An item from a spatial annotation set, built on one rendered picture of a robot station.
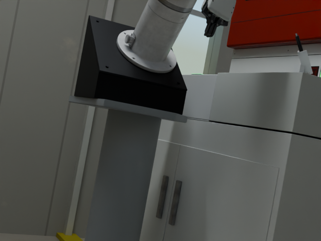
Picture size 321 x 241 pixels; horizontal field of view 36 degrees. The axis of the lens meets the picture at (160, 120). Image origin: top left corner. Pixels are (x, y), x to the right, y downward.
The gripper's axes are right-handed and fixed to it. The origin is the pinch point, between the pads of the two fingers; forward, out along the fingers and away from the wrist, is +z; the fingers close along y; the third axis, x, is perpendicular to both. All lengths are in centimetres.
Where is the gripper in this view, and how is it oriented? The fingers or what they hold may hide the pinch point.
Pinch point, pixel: (209, 30)
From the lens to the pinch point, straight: 168.0
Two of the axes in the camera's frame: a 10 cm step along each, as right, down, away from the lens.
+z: -3.5, 9.3, -1.1
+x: 4.8, 0.8, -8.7
